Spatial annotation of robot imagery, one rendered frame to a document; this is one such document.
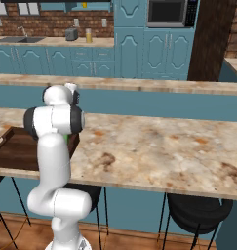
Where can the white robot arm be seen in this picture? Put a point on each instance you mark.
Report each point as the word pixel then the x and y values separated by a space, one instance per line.
pixel 53 156

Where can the green cup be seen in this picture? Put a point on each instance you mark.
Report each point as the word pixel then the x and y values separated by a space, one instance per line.
pixel 68 137

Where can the dark brown wooden tray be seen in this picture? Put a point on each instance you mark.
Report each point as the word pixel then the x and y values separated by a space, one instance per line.
pixel 17 151

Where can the teal tall cupboard unit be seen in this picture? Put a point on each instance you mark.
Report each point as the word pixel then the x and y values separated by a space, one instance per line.
pixel 155 52

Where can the teal base cupboard run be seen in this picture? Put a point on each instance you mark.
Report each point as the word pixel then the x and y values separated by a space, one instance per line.
pixel 58 60

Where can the yellow jar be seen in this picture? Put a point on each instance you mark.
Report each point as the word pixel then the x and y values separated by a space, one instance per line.
pixel 88 36

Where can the grey toaster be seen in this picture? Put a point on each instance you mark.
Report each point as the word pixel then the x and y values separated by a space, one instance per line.
pixel 71 34

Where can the steel microwave oven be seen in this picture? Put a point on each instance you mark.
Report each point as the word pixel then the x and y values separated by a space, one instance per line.
pixel 167 12

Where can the dark brown wooden column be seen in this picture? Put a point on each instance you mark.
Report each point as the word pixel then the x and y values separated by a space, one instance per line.
pixel 211 42

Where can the small yellow shelf item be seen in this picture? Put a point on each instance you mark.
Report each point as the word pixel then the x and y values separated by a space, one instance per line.
pixel 84 5

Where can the grey kitchen sink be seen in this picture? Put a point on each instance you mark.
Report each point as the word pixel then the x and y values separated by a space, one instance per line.
pixel 19 40

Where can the silver tap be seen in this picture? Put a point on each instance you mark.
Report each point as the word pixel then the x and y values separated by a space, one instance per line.
pixel 23 31

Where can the white window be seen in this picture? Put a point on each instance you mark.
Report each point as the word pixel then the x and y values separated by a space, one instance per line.
pixel 0 8
pixel 28 8

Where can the teal wall shelf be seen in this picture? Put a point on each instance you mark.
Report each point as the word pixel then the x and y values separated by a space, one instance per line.
pixel 97 6

